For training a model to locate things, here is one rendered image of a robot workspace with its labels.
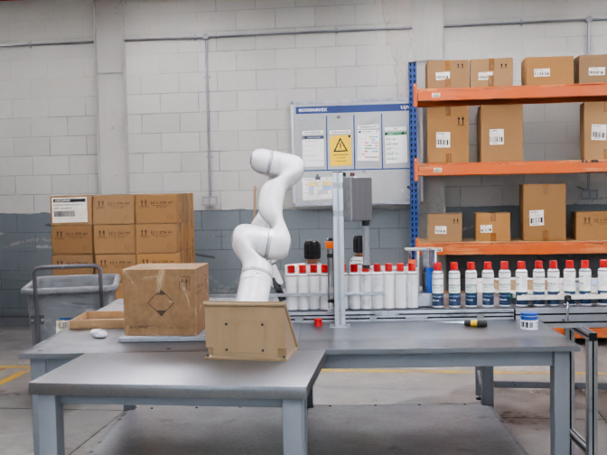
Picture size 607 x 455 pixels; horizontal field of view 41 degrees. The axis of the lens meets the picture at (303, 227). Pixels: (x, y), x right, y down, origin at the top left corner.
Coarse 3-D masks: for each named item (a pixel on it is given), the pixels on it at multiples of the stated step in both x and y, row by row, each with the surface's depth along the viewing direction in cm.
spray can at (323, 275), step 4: (324, 268) 366; (324, 272) 366; (320, 276) 366; (324, 276) 365; (320, 280) 366; (324, 280) 365; (320, 284) 366; (324, 284) 365; (320, 288) 367; (324, 288) 365; (320, 296) 367; (324, 296) 365; (320, 300) 367; (324, 300) 365; (320, 304) 367; (324, 304) 366; (320, 308) 367; (324, 308) 366
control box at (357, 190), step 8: (344, 184) 349; (352, 184) 348; (360, 184) 353; (368, 184) 358; (344, 192) 350; (352, 192) 348; (360, 192) 354; (368, 192) 358; (344, 200) 350; (352, 200) 348; (360, 200) 354; (368, 200) 358; (344, 208) 350; (352, 208) 348; (360, 208) 354; (368, 208) 358; (344, 216) 350; (352, 216) 349; (360, 216) 354; (368, 216) 359
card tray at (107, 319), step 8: (88, 312) 384; (96, 312) 384; (104, 312) 384; (112, 312) 384; (120, 312) 384; (72, 320) 359; (80, 320) 359; (88, 320) 358; (96, 320) 358; (104, 320) 358; (112, 320) 358; (120, 320) 358; (72, 328) 359; (80, 328) 359; (88, 328) 359; (96, 328) 359; (104, 328) 358; (112, 328) 358; (120, 328) 358
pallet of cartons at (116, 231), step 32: (64, 224) 689; (96, 224) 688; (128, 224) 688; (160, 224) 686; (192, 224) 759; (64, 256) 690; (96, 256) 689; (128, 256) 688; (160, 256) 687; (192, 256) 754
